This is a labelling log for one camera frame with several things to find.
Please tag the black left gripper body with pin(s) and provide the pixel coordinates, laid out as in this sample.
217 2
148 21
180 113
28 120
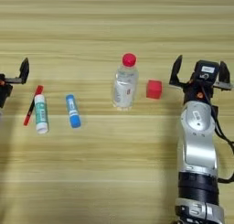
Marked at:
4 92

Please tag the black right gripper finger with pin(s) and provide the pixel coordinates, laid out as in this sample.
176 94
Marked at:
224 72
176 70

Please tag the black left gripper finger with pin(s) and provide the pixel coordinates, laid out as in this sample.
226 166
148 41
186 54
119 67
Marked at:
24 69

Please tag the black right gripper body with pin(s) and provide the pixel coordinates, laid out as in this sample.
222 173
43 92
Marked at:
195 92

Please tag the red cube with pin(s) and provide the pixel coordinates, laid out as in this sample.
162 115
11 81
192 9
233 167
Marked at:
154 89

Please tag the clear bottle with red cap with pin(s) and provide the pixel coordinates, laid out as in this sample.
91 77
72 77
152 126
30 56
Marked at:
125 84

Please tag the blue glue stick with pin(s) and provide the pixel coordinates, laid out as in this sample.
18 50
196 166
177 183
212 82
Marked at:
73 112

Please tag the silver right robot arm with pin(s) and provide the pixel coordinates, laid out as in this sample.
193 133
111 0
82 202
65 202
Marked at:
198 136

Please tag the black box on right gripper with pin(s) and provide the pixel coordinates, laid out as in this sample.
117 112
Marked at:
207 70

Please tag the red pen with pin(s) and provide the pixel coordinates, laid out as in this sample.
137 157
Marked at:
32 105

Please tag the green and white glue stick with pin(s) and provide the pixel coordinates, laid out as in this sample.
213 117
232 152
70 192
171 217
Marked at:
41 115

